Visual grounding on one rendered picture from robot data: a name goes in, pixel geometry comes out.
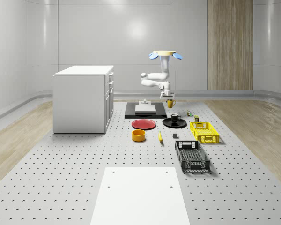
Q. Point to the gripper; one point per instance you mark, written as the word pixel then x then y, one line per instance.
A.
pixel 166 94

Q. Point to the yellow mug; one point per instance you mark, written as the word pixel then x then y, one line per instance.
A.
pixel 170 103

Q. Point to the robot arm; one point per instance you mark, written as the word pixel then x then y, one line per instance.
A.
pixel 165 70

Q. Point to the black mug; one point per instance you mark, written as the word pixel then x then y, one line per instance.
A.
pixel 175 117

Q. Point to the black plate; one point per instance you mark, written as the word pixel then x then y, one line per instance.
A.
pixel 168 124

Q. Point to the puzzle cube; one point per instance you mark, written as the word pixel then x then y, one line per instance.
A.
pixel 189 114

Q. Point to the red plate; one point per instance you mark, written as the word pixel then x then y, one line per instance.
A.
pixel 144 124

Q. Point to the flat-sided can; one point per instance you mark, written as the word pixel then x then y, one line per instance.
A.
pixel 196 118

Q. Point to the black stove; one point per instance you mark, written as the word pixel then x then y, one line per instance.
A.
pixel 131 112

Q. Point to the drone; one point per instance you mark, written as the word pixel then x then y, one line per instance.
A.
pixel 164 53

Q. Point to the grey cube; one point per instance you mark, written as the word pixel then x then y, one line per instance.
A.
pixel 175 135

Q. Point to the banana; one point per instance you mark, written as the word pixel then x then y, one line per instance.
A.
pixel 160 138

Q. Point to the yellow bowl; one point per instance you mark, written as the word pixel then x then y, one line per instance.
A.
pixel 138 137

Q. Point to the yellow basket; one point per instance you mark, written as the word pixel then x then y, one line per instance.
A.
pixel 204 138

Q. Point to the dark grey basket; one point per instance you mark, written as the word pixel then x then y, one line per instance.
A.
pixel 193 164

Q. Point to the white cabinet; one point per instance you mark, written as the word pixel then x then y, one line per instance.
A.
pixel 79 103

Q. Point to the white board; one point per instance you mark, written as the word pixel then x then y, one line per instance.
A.
pixel 140 199

